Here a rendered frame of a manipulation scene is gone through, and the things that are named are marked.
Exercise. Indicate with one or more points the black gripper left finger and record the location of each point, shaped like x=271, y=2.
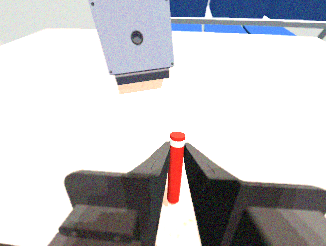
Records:
x=141, y=189

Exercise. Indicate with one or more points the red peg with white band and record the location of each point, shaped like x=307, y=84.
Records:
x=177, y=142

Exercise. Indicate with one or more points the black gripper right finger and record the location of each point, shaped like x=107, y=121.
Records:
x=219, y=197

